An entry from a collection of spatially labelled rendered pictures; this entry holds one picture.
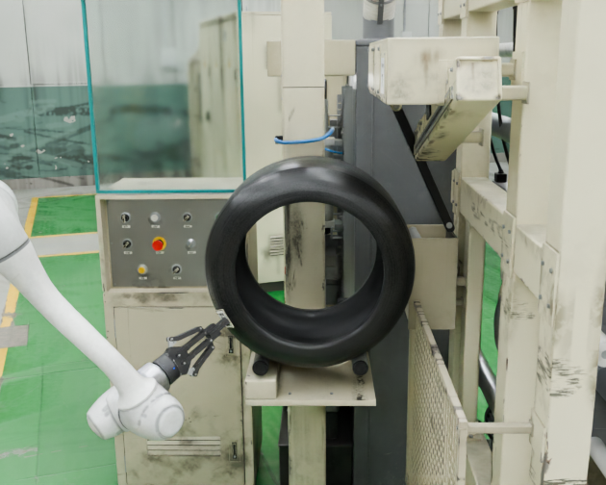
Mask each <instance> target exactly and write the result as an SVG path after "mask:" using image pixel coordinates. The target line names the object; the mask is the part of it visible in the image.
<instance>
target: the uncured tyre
mask: <svg viewBox="0 0 606 485"><path fill-rule="evenodd" d="M299 202H318V203H324V204H329V205H332V206H335V207H338V208H340V209H343V210H345V211H346V212H347V213H349V214H351V215H352V216H354V217H355V218H357V219H358V220H359V221H360V222H361V223H362V224H363V225H364V226H365V227H366V228H367V229H368V230H369V232H370V233H371V234H372V236H373V237H374V239H375V240H376V255H375V260H374V264H373V267H372V270H371V272H370V274H369V276H368V278H367V280H366V281H365V283H364V284H363V286H362V287H361V288H360V289H359V290H358V291H357V292H355V293H354V294H352V295H351V296H350V297H348V298H347V299H346V300H344V301H343V302H341V303H338V304H336V305H333V306H330V307H326V308H321V309H301V308H296V307H292V306H290V305H287V304H285V303H282V302H280V301H279V300H277V299H275V298H274V297H272V296H271V295H270V294H268V293H267V292H266V291H265V290H264V289H263V288H262V287H261V286H260V284H259V283H258V282H257V280H256V279H255V277H254V275H253V274H252V272H251V269H250V267H249V265H248V262H247V257H246V249H245V242H246V234H247V233H248V231H249V230H250V229H251V228H252V226H253V225H254V224H255V223H256V222H257V221H259V220H260V219H261V218H262V217H264V216H265V215H267V214H268V213H270V212H272V211H274V210H276V209H278V208H280V207H283V206H286V205H290V204H293V203H299ZM415 272H416V259H415V251H414V246H413V241H412V238H411V235H410V232H409V229H408V227H407V224H406V222H405V220H404V218H403V216H402V215H401V213H400V211H399V209H398V207H397V206H396V204H395V202H394V201H393V199H392V198H391V196H390V195H389V193H388V192H387V191H386V190H385V189H384V187H383V186H382V185H381V184H380V183H379V182H377V181H376V180H375V179H374V178H373V177H372V176H370V175H369V174H367V173H366V172H364V171H363V170H361V169H360V168H358V167H356V166H353V165H351V164H349V163H347V162H344V161H341V160H337V159H333V158H329V157H322V156H299V157H292V158H287V159H284V160H281V161H278V162H275V163H272V164H270V165H268V166H265V167H263V168H261V169H259V170H258V171H256V172H255V173H253V174H252V175H250V176H249V177H248V178H247V179H245V180H244V181H243V182H242V183H241V184H240V185H239V186H238V187H237V188H236V189H235V191H234V192H233V193H232V194H231V196H230V197H229V199H228V200H227V202H226V203H225V205H224V206H223V208H222V209H221V211H220V212H219V214H218V216H217V217H216V219H215V222H214V224H213V227H212V229H211V232H210V235H209V238H208V241H207V246H206V252H205V276H206V283H207V287H208V291H209V295H210V298H211V300H212V303H213V305H214V307H215V309H216V310H221V309H223V311H224V312H225V314H226V315H227V317H228V319H229V320H230V321H231V322H232V324H233V326H234V328H228V330H229V331H230V332H231V333H232V334H233V335H234V336H235V337H236V338H237V339H238V340H239V341H240V342H241V343H242V344H243V345H245V346H246V347H248V348H249V349H251V350H252V351H254V352H255V353H257V354H259V355H261V356H263V357H265V358H266V359H268V360H271V361H273V362H276V363H279V364H283V365H287V366H292V367H299V368H323V367H329V366H334V365H337V364H341V363H344V362H347V361H350V360H352V359H354V358H356V357H358V356H360V355H362V354H364V353H366V352H367V351H369V350H370V349H372V348H373V347H375V346H376V345H377V344H379V343H380V342H381V341H382V340H383V339H384V338H385V337H386V336H387V335H388V334H389V333H390V332H391V330H392V329H393V328H394V326H395V325H396V324H397V322H398V320H399V319H400V317H401V316H402V314H403V312H404V310H405V308H406V306H407V304H408V301H409V299H410V296H411V293H412V289H413V285H414V281H415Z"/></svg>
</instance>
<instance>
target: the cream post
mask: <svg viewBox="0 0 606 485"><path fill-rule="evenodd" d="M281 43H282V75H281V77H282V98H281V100H283V140H308V139H315V138H319V137H322V136H324V0H281ZM283 154H284V159H287V158H292V157H299V156H322V157H325V144H324V140H321V141H316V142H309V143H299V144H283ZM284 209H285V265H286V304H287V305H290V306H292V307H296V308H301V309H321V308H325V204H324V203H318V202H299V203H293V204H290V205H286V206H284ZM287 411H288V431H289V485H326V406H288V409H287Z"/></svg>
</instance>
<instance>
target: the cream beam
mask: <svg viewBox="0 0 606 485"><path fill-rule="evenodd" d="M367 52H368V85H367V87H368V89H369V92H370V93H371V94H373V95H374V96H375V97H377V98H378V99H380V100H381V101H382V102H384V103H385V104H387V105H437V106H443V105H444V97H445V95H446V85H447V83H446V80H447V70H448V69H450V67H451V66H452V65H453V63H454V61H455V60H456V58H457V57H482V56H498V55H499V37H446V38H385V39H381V40H378V41H375V42H372V43H370V44H369V47H368V49H367ZM381 58H384V94H383V93H381Z"/></svg>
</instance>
